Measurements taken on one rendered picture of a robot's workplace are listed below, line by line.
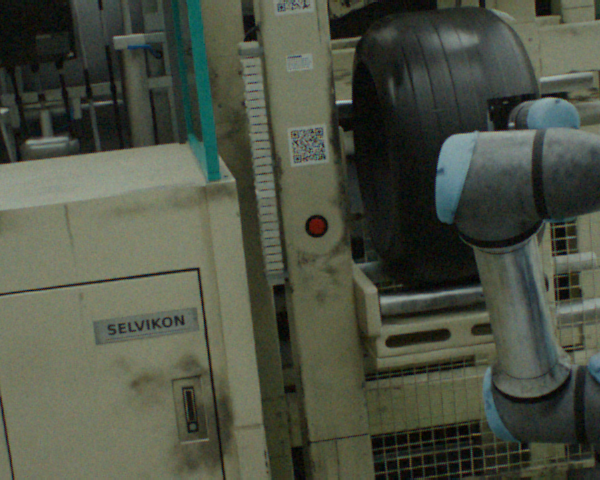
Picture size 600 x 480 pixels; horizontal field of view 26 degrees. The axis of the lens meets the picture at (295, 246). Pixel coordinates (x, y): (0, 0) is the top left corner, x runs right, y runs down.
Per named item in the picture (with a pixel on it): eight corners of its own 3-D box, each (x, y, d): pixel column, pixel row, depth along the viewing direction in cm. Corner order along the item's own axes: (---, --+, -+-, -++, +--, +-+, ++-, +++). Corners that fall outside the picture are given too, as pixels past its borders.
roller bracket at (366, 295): (368, 339, 247) (363, 289, 245) (334, 293, 286) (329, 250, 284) (385, 337, 247) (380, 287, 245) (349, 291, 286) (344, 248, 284)
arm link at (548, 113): (535, 153, 198) (532, 97, 197) (514, 153, 209) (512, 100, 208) (584, 150, 199) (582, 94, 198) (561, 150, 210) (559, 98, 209)
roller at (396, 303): (371, 312, 255) (375, 321, 251) (369, 291, 253) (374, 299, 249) (542, 288, 259) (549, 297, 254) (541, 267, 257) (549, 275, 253)
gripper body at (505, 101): (526, 94, 225) (548, 91, 213) (531, 143, 226) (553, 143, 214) (483, 99, 224) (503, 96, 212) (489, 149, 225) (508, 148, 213)
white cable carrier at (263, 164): (267, 286, 255) (240, 43, 246) (265, 280, 260) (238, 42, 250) (290, 283, 256) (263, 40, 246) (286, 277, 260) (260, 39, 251)
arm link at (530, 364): (590, 462, 190) (538, 164, 157) (490, 459, 195) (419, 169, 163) (599, 402, 198) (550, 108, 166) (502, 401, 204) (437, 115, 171)
